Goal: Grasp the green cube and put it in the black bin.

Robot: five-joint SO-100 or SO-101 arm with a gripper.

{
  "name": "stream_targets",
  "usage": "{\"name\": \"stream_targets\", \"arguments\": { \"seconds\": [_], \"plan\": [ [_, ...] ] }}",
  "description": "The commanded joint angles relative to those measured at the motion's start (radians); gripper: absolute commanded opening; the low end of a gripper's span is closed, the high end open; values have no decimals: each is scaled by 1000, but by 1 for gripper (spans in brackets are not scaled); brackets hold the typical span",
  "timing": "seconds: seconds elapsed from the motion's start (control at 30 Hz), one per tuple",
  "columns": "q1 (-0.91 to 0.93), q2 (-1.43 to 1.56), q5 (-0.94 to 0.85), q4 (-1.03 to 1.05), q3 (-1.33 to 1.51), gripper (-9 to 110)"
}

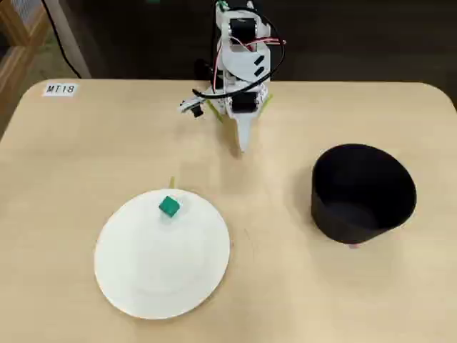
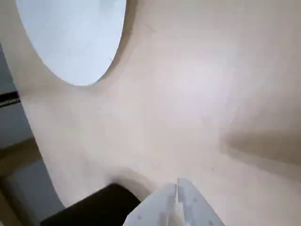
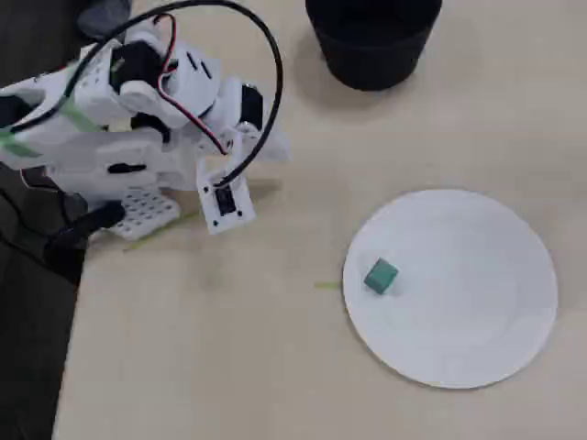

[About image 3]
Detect white perforated base plate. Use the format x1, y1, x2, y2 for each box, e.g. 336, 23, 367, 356
103, 186, 182, 240

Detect dark grey rounded object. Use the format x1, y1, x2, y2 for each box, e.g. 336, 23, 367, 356
76, 0, 133, 41

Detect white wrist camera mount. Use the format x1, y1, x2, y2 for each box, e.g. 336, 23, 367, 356
196, 158, 256, 236

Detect thick black camera cable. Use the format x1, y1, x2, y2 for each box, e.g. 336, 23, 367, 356
57, 0, 284, 188

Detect red servo wire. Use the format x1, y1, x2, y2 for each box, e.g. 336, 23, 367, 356
156, 13, 230, 157

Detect black round bin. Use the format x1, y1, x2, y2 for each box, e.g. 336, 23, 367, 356
305, 0, 444, 92

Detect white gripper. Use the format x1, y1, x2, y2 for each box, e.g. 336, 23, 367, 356
201, 78, 293, 164

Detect white round plate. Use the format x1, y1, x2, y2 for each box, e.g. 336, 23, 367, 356
342, 189, 559, 391

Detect green cube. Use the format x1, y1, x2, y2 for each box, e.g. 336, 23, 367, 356
363, 257, 400, 297

